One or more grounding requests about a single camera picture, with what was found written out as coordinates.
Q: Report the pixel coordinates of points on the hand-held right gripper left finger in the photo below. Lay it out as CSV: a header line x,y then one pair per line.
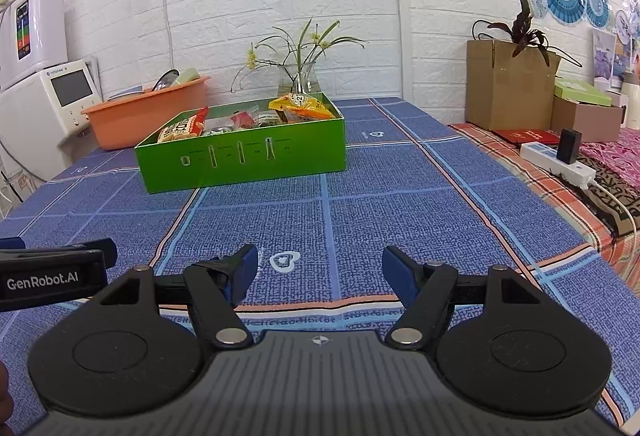
x,y
242,273

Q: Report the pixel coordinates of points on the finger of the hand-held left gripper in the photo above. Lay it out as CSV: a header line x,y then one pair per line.
x,y
95,247

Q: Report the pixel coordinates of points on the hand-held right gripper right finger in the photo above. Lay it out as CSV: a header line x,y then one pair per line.
x,y
400,273

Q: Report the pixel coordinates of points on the green cardboard box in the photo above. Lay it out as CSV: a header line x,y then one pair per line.
x,y
240,161

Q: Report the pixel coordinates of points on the red beige snack packet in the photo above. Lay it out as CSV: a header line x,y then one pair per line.
x,y
182,127

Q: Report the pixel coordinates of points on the blue checked tablecloth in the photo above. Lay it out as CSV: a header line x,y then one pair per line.
x,y
375,196

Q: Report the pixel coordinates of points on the white appliance with screen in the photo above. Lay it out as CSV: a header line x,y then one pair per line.
x,y
35,131

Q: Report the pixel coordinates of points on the orange plastic basin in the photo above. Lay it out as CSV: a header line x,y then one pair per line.
x,y
135,121

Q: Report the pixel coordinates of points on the grey yellow snack packet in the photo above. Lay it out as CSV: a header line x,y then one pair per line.
x,y
220,131

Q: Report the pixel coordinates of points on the dark snack packet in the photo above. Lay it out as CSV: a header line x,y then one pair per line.
x,y
270,119

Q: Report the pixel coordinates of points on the orange plaid blanket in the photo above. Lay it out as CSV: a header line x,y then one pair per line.
x,y
560,211

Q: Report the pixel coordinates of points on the metal bowl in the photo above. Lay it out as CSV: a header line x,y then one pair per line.
x,y
164,80

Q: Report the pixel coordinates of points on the white power strip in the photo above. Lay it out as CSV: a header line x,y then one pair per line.
x,y
542,156

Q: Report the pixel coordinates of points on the red booklet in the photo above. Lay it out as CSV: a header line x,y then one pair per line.
x,y
527,135

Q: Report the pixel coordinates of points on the pale green cup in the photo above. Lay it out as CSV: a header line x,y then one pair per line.
x,y
187,76

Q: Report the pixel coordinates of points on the glass vase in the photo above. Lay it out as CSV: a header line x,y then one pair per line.
x,y
305,81

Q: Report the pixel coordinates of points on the large cardboard box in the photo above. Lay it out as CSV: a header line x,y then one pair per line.
x,y
505,91

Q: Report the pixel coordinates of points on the black power adapter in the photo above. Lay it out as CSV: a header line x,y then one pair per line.
x,y
570,145

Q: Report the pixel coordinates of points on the tall white water purifier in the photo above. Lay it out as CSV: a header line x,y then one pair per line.
x,y
42,31

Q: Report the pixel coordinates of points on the dark patterned cloth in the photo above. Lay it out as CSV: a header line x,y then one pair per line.
x,y
612,193

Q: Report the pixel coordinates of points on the yellow flowering plant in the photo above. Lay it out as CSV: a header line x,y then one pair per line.
x,y
300,44

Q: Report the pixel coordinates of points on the small brown cardboard box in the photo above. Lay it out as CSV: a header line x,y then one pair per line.
x,y
587,121

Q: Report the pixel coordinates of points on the pink floral cloth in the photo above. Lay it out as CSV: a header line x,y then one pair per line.
x,y
615,156

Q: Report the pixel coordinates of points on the green lidded box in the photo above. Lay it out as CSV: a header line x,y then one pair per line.
x,y
582,91

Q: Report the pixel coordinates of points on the dark red leafy plant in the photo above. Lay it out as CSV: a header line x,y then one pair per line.
x,y
522,29

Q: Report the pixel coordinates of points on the white thermos jug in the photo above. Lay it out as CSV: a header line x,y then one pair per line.
x,y
631,101

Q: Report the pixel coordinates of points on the medium blue paper fan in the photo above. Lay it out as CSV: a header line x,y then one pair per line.
x,y
597,2

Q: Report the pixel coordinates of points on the white wall pipe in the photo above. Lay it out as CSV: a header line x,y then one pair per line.
x,y
400,6

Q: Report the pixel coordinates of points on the wall poster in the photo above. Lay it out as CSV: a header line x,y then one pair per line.
x,y
604,54

